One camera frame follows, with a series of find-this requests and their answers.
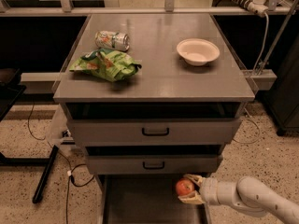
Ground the black table leg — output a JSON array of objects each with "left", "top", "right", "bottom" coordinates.
[{"left": 32, "top": 146, "right": 59, "bottom": 204}]

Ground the open bottom drawer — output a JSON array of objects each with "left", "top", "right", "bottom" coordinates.
[{"left": 97, "top": 175, "right": 211, "bottom": 224}]

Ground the black top drawer handle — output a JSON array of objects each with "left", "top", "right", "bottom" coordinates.
[{"left": 141, "top": 128, "right": 170, "bottom": 136}]

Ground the black drawer handle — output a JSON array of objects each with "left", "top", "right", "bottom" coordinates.
[
  {"left": 141, "top": 128, "right": 170, "bottom": 136},
  {"left": 142, "top": 161, "right": 165, "bottom": 170}
]

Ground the crushed soda can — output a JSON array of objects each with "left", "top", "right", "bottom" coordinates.
[{"left": 95, "top": 31, "right": 130, "bottom": 51}]

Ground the top grey drawer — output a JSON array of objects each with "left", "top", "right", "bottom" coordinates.
[{"left": 67, "top": 119, "right": 241, "bottom": 147}]

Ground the grey drawer cabinet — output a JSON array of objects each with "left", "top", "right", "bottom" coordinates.
[{"left": 52, "top": 13, "right": 257, "bottom": 224}]

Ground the white ribbed hose fixture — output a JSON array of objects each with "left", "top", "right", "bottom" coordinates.
[{"left": 231, "top": 0, "right": 268, "bottom": 17}]

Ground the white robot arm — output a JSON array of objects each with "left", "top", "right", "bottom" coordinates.
[{"left": 178, "top": 174, "right": 299, "bottom": 224}]

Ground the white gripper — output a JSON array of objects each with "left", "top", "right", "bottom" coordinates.
[{"left": 178, "top": 174, "right": 220, "bottom": 205}]

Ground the green chip bag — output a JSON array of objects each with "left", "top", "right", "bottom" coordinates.
[{"left": 69, "top": 49, "right": 142, "bottom": 82}]

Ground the grey drawer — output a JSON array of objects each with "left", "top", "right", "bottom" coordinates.
[
  {"left": 86, "top": 155, "right": 222, "bottom": 175},
  {"left": 67, "top": 119, "right": 241, "bottom": 147}
]

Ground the black floor cable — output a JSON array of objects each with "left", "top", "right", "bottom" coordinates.
[{"left": 27, "top": 102, "right": 95, "bottom": 224}]

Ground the red apple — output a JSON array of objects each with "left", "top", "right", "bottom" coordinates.
[{"left": 175, "top": 178, "right": 194, "bottom": 196}]

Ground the black middle drawer handle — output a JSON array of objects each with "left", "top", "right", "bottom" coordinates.
[{"left": 142, "top": 161, "right": 165, "bottom": 170}]

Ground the middle grey drawer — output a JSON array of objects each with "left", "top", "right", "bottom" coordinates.
[{"left": 86, "top": 155, "right": 222, "bottom": 175}]

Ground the white paper bowl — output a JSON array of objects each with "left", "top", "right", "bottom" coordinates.
[{"left": 177, "top": 38, "right": 220, "bottom": 66}]

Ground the black side table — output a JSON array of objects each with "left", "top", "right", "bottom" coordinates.
[{"left": 0, "top": 68, "right": 26, "bottom": 121}]

